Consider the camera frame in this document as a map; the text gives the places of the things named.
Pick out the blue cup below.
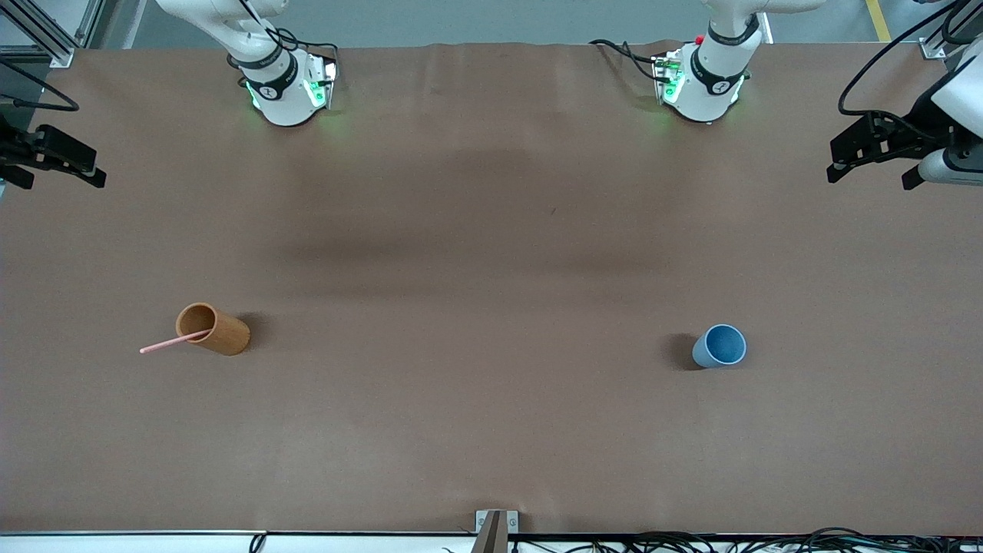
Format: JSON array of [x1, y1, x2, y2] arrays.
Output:
[[691, 323, 748, 370]]

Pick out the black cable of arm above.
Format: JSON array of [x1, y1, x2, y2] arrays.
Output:
[[837, 0, 983, 118], [0, 57, 81, 113]]

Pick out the black cable at arm base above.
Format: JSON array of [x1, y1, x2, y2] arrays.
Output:
[[227, 0, 340, 71], [589, 38, 670, 81]]

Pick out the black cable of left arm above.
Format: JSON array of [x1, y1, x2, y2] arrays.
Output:
[[837, 0, 983, 118]]

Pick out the black cable at right arm base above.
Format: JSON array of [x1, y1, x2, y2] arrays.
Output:
[[227, 0, 340, 71]]

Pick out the bundle of black floor cables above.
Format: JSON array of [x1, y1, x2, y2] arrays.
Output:
[[442, 527, 983, 553]]

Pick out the black cable at left arm base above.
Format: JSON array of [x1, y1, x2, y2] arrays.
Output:
[[589, 38, 670, 81]]

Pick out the pink chopstick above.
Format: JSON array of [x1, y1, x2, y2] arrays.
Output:
[[139, 329, 213, 356]]

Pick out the aluminium frame profile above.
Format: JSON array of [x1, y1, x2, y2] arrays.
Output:
[[0, 0, 104, 70]]

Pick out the brown wooden cup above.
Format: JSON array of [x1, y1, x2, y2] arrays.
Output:
[[175, 302, 252, 356]]

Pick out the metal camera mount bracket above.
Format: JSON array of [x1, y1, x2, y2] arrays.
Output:
[[474, 509, 520, 553]]

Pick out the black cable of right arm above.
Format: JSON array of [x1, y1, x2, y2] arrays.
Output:
[[0, 57, 81, 113]]

